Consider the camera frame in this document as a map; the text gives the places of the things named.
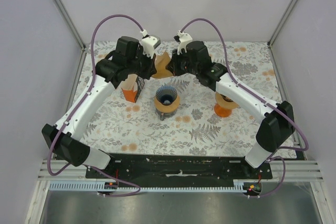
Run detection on grey ribbed glass carafe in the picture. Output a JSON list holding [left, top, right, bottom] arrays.
[[155, 109, 176, 121]]

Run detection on aluminium frame post right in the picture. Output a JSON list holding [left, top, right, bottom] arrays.
[[267, 0, 316, 46]]

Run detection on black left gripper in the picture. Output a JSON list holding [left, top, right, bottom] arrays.
[[127, 49, 157, 81]]

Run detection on aluminium frame post left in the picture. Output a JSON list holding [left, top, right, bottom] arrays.
[[53, 0, 86, 50]]

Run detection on orange coffee filter box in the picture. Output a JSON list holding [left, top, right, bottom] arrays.
[[120, 74, 145, 103]]

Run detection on ribbed glass coffee dripper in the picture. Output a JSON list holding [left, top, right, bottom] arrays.
[[222, 95, 233, 102]]

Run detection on blue cone dripper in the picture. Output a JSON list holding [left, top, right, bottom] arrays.
[[155, 86, 177, 104]]

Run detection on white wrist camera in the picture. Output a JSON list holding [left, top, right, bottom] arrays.
[[140, 29, 161, 59], [174, 30, 193, 55]]

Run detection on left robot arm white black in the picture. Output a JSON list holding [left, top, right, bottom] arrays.
[[42, 35, 161, 178]]

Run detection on floral patterned table mat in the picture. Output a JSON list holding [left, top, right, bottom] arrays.
[[81, 42, 281, 156]]

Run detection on aluminium frame post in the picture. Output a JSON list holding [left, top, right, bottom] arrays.
[[267, 0, 316, 46], [53, 0, 86, 50]]

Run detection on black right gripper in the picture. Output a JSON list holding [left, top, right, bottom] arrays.
[[166, 48, 200, 77]]

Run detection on light blue cable duct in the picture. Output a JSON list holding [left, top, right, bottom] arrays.
[[49, 180, 256, 193]]

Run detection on bamboo ring dripper stand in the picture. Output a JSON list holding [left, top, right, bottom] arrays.
[[215, 92, 239, 110]]

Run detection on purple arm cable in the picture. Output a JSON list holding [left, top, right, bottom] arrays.
[[47, 14, 142, 197], [179, 18, 310, 199]]

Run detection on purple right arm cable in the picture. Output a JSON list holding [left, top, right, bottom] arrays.
[[179, 18, 310, 199]]

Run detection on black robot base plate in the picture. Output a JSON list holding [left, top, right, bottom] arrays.
[[103, 153, 272, 187]]

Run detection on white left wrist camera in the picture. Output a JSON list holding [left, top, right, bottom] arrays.
[[140, 29, 161, 59]]

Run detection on aluminium rail front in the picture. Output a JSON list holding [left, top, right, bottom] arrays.
[[37, 160, 323, 182]]

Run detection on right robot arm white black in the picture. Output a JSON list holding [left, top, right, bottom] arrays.
[[166, 41, 295, 179]]

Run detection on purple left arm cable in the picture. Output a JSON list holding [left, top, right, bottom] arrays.
[[47, 14, 142, 197]]

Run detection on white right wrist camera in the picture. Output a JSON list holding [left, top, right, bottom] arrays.
[[174, 30, 193, 55]]

